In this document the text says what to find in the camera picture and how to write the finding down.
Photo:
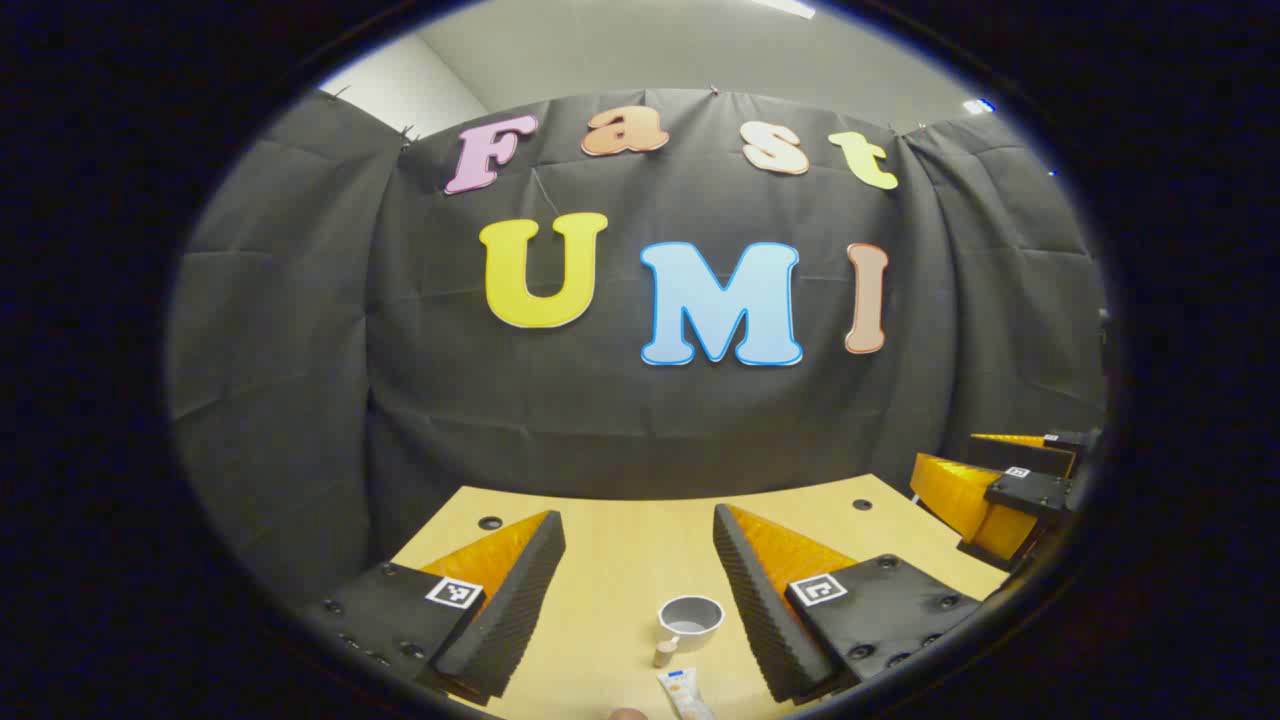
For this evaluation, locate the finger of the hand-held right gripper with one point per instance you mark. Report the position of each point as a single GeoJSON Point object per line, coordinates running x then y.
{"type": "Point", "coordinates": [1030, 455]}
{"type": "Point", "coordinates": [1025, 492]}

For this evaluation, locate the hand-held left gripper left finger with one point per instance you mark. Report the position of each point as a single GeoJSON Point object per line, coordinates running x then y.
{"type": "Point", "coordinates": [510, 610]}

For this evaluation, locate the black backdrop cloth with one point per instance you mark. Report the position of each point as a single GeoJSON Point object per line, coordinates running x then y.
{"type": "Point", "coordinates": [600, 420]}

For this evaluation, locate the white toothpaste tube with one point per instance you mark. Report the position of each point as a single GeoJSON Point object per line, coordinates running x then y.
{"type": "Point", "coordinates": [685, 693]}

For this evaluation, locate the round cork coaster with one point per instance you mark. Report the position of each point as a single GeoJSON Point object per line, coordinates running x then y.
{"type": "Point", "coordinates": [630, 715]}

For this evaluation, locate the ceiling light panel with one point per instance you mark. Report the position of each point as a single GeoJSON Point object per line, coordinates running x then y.
{"type": "Point", "coordinates": [785, 7]}
{"type": "Point", "coordinates": [980, 105]}

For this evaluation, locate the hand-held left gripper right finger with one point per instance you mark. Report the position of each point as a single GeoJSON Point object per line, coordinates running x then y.
{"type": "Point", "coordinates": [755, 610]}

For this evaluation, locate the light wooden desktop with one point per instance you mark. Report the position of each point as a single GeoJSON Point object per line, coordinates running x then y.
{"type": "Point", "coordinates": [620, 560]}

